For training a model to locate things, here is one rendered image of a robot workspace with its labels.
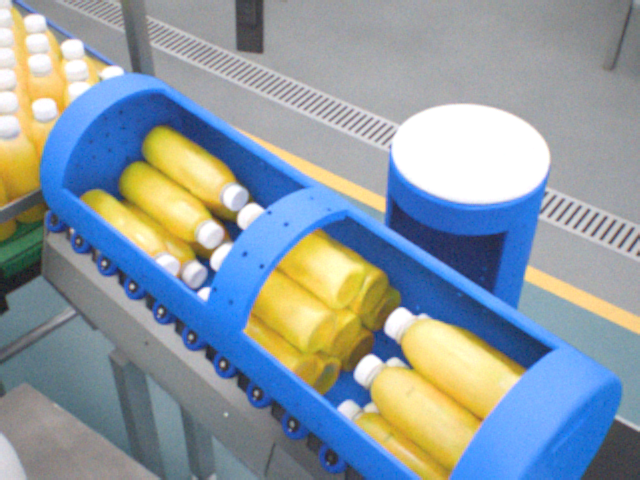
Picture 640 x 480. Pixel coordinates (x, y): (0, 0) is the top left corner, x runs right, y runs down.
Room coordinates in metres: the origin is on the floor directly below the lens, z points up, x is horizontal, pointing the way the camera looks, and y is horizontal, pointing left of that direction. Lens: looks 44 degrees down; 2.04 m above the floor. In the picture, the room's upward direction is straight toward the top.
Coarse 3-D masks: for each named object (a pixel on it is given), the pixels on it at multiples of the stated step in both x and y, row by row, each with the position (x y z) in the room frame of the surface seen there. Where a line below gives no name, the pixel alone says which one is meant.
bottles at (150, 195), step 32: (96, 192) 1.09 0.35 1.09; (128, 192) 1.11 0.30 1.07; (160, 192) 1.09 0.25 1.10; (128, 224) 1.02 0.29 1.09; (160, 224) 1.06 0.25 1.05; (192, 224) 1.03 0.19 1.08; (160, 256) 0.97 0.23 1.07; (192, 256) 1.02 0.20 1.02; (192, 288) 0.98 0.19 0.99; (256, 320) 0.82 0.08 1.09; (352, 320) 0.82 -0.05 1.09; (384, 320) 0.88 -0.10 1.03; (288, 352) 0.76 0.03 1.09; (320, 352) 0.81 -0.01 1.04; (352, 352) 0.82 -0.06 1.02; (320, 384) 0.78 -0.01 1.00; (352, 416) 0.67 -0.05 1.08; (416, 448) 0.62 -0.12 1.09
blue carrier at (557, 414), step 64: (64, 128) 1.11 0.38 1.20; (128, 128) 1.21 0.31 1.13; (192, 128) 1.26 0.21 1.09; (64, 192) 1.05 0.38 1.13; (256, 192) 1.14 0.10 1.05; (320, 192) 0.95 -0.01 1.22; (128, 256) 0.93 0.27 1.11; (256, 256) 0.83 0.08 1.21; (384, 256) 0.95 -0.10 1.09; (192, 320) 0.83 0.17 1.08; (448, 320) 0.85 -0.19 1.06; (512, 320) 0.72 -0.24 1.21; (576, 384) 0.61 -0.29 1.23; (384, 448) 0.59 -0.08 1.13; (512, 448) 0.54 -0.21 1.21; (576, 448) 0.60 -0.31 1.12
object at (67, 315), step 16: (32, 272) 1.29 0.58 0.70; (0, 288) 1.11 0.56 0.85; (16, 288) 1.25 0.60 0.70; (0, 304) 1.11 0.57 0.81; (48, 320) 1.50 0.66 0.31; (64, 320) 1.50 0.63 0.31; (32, 336) 1.45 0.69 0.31; (0, 352) 1.40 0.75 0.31; (16, 352) 1.41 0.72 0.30; (0, 384) 1.36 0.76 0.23
